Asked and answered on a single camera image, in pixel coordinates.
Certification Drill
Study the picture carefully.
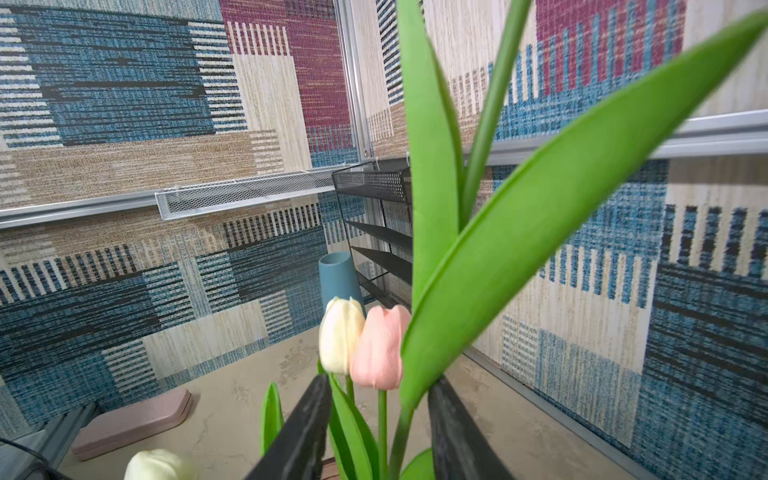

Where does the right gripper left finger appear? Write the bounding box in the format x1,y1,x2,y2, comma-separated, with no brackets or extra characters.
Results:
247,374,332,479

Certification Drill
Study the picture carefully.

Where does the pink tulip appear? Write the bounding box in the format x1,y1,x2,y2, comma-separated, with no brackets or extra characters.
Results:
350,305,411,479

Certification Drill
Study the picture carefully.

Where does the pink flat tray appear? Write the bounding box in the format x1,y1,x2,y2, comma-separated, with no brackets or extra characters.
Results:
71,387,193,461

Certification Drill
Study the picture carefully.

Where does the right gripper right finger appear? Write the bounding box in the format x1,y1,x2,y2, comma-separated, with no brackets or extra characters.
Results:
427,375,514,480

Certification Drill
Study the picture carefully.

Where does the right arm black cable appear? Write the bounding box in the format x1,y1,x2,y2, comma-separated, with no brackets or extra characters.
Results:
0,436,73,480

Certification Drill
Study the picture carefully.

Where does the dark red glass vase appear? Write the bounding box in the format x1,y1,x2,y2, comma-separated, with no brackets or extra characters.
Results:
320,458,341,480

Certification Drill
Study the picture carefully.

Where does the teal cylindrical vase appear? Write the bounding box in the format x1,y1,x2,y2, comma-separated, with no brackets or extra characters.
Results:
318,251,364,310

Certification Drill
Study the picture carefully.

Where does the black wire shelf rack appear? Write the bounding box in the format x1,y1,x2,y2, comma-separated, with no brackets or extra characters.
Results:
331,158,413,308

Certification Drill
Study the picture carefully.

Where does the yellow tulip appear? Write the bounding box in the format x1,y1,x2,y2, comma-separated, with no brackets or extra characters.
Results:
387,1,767,479

